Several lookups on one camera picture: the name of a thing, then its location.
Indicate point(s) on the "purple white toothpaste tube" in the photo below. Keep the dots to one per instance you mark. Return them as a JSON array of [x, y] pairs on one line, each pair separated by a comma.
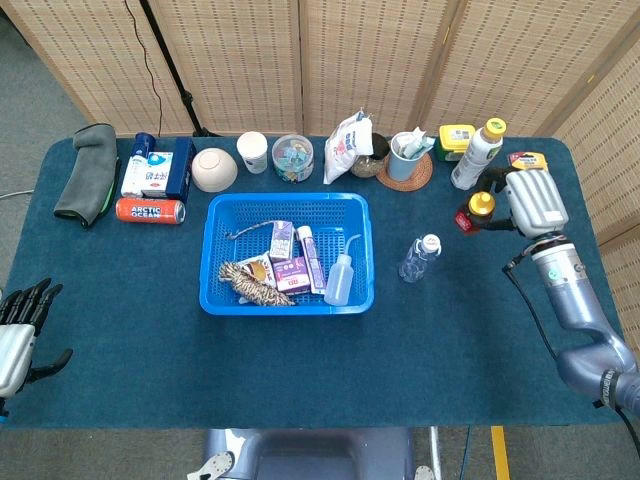
[[311, 255]]

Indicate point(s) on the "dark blue cardboard box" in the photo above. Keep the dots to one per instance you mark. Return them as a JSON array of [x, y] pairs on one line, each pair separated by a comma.
[[181, 170]]

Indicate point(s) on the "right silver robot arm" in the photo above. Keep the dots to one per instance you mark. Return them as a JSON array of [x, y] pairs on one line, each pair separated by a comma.
[[575, 300]]

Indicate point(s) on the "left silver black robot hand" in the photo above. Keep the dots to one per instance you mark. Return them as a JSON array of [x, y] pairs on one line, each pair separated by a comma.
[[17, 345]]

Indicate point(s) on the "white blue tissue pack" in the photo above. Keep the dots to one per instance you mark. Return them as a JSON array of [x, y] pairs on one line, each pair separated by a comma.
[[147, 175]]

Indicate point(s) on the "teal felt table cover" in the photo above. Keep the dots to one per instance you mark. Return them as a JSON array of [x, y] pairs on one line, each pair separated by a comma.
[[300, 370]]

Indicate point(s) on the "bear-shaped honey bottle yellow cap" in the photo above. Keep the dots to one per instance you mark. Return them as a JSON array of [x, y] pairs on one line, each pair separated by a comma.
[[481, 205]]

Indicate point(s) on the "clear round plastic container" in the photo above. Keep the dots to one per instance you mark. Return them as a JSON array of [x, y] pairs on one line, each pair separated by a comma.
[[292, 157]]

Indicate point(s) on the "green container yellow lid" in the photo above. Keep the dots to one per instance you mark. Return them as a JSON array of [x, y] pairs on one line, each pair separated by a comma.
[[452, 142]]

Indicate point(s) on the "orange Arctic Ocean soda can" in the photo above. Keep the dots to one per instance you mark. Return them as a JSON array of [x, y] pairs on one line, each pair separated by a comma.
[[147, 211]]

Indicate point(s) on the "yellow razor blister pack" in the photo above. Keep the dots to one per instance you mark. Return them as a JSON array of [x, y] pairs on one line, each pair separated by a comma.
[[527, 161]]

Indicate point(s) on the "clear plastic bottle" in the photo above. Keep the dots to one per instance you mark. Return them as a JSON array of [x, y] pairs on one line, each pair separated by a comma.
[[417, 260]]

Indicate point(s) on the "black stand pole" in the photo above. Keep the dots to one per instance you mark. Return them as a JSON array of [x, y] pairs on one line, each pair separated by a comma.
[[172, 75]]

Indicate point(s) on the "white paper cup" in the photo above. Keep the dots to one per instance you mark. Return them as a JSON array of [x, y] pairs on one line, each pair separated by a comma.
[[252, 150]]

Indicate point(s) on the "white plastic bag blue print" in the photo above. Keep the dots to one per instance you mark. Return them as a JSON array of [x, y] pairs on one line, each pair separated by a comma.
[[345, 150]]

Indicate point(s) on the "grey metal table leg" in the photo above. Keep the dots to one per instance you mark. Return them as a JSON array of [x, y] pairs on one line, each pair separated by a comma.
[[436, 450]]

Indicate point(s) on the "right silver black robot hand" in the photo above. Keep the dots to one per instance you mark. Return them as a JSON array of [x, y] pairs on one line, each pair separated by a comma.
[[537, 202]]

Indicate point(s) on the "bamboo folding screen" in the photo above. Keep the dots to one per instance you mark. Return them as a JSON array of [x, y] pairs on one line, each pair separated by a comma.
[[350, 60]]

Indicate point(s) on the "white snack packet fruit print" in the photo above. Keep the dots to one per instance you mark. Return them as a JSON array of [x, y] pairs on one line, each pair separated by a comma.
[[260, 270]]

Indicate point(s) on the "beige upturned bowl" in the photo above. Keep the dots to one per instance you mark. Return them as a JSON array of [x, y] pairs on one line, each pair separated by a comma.
[[214, 170]]

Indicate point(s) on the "blue plastic perforated basket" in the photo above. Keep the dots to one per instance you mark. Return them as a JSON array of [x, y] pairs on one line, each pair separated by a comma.
[[250, 210]]

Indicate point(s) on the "toothbrush pack in cup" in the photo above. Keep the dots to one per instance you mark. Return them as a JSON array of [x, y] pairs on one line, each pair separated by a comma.
[[412, 145]]

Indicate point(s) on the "glass jar black lid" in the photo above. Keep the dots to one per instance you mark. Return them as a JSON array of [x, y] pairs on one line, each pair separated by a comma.
[[372, 160]]

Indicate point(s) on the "small purple white milk carton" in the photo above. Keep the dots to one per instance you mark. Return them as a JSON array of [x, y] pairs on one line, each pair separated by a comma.
[[281, 240]]

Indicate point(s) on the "translucent squeeze wash bottle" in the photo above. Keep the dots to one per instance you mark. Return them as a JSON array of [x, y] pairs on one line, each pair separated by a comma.
[[340, 280]]

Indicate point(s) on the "flat purple cardboard box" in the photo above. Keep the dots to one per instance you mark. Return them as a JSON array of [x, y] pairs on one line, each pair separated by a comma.
[[292, 275]]

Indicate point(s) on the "white drink bottle yellow cap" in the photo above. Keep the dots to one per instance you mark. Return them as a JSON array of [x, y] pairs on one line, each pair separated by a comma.
[[477, 155]]

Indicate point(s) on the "light blue cup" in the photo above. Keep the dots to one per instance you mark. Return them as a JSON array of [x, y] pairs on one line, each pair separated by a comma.
[[400, 167]]

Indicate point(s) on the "round woven rattan coaster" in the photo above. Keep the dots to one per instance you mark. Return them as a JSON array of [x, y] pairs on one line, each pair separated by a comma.
[[422, 175]]

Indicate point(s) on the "grey folded cloth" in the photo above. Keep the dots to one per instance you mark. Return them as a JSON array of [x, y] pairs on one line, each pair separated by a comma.
[[87, 175]]

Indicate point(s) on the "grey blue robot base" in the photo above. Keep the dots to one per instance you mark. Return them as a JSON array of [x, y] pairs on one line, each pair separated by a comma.
[[305, 455]]

